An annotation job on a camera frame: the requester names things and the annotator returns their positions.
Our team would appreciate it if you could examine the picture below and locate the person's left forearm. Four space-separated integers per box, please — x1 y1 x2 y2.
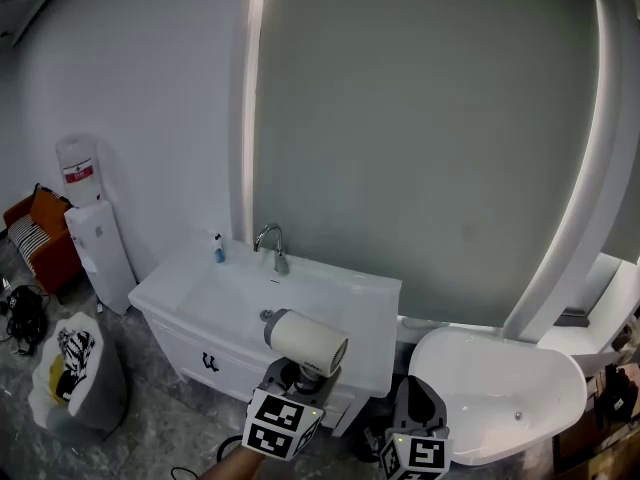
196 448 267 480

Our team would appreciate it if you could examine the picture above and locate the black floor cable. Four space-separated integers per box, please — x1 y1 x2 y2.
169 434 246 480

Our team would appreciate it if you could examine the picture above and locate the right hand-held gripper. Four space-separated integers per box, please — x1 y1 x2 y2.
377 374 454 480

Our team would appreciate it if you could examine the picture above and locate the orange sofa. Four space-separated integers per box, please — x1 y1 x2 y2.
3 183 84 297

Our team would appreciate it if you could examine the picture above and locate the white Zeabo device head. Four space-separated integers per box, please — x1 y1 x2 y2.
263 308 350 384

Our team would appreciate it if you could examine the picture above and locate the clear water jug red label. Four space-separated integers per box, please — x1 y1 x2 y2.
54 134 102 209

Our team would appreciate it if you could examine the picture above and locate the orange cushion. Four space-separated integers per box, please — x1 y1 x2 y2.
30 184 72 235

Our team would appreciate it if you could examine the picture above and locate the white bathtub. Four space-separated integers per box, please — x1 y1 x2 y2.
408 325 589 467

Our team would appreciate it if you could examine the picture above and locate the black cable bundle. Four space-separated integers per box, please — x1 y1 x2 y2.
0 282 52 357

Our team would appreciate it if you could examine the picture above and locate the white sink vanity cabinet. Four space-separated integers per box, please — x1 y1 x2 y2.
127 237 403 438

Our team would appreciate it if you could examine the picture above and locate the white bin bag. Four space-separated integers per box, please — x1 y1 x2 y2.
27 311 105 428

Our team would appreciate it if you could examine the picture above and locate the chrome faucet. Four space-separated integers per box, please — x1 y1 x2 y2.
253 222 291 276

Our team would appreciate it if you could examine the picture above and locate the black bag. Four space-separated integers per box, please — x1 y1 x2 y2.
596 364 640 423

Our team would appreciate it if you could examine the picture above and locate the striped cushion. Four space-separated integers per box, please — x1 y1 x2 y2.
8 214 52 270

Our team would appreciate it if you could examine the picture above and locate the white water dispenser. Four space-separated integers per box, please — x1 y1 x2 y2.
63 199 138 316

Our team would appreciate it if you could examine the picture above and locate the brown cardboard box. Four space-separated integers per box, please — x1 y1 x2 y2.
552 419 640 480

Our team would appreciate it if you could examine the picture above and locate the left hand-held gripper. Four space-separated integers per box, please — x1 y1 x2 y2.
242 357 343 462

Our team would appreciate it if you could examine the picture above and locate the zebra striped cloth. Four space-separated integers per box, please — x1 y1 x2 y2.
55 328 97 400

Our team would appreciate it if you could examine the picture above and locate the grey bag with clothes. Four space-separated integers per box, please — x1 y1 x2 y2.
43 326 129 442

